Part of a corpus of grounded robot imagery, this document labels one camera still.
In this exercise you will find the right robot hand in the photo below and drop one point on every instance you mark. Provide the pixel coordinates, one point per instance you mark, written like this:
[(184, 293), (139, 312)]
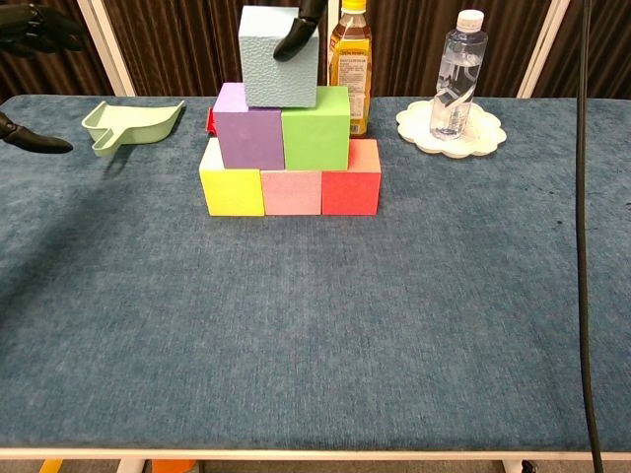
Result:
[(301, 29)]

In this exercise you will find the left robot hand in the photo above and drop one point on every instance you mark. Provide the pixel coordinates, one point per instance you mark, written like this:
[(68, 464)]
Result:
[(34, 32)]

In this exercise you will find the light blue foam cube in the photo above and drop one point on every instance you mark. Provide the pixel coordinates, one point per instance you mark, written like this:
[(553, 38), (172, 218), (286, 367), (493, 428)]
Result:
[(276, 74)]

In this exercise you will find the green foam cube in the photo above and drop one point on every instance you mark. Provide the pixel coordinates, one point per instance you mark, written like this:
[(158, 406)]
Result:
[(315, 138)]

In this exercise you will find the purple foam cube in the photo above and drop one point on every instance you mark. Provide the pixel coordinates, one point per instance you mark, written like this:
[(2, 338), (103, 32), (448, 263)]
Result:
[(249, 138)]

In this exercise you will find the pink foam cube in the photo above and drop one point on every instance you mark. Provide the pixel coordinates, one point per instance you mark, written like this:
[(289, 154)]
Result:
[(291, 194)]

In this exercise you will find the red foam cube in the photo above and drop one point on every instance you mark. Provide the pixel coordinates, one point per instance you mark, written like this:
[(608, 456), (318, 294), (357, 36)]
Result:
[(352, 194)]

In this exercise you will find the yellow foam cube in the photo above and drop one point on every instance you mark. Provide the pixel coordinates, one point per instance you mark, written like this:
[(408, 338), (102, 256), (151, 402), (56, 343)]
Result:
[(231, 194)]

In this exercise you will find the yellow tea bottle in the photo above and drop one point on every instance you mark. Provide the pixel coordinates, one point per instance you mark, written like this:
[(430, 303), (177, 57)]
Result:
[(352, 64)]

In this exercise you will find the blue snack bag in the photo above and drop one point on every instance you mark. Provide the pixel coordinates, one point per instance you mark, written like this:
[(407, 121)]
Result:
[(211, 123)]

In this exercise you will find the mint green plastic dustpan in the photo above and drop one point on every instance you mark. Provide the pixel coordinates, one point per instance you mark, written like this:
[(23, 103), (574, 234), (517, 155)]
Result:
[(133, 130)]

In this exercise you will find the clear water bottle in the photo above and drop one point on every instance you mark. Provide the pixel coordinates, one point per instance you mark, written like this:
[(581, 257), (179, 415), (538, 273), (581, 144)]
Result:
[(456, 74)]

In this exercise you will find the white scalloped plate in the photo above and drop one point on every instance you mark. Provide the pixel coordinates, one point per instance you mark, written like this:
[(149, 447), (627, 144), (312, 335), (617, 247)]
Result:
[(485, 133)]

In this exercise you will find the blue fabric table cover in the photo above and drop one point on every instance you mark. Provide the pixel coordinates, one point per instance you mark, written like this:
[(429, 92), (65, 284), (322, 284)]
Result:
[(296, 320)]

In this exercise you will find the orange plastic item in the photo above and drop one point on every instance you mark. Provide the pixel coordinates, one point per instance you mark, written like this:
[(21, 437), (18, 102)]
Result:
[(172, 466)]

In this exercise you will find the white partition post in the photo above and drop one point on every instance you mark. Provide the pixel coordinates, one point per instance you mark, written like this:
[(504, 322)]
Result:
[(543, 49), (106, 49)]

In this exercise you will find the white table frame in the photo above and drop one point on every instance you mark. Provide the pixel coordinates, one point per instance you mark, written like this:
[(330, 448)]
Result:
[(296, 454)]

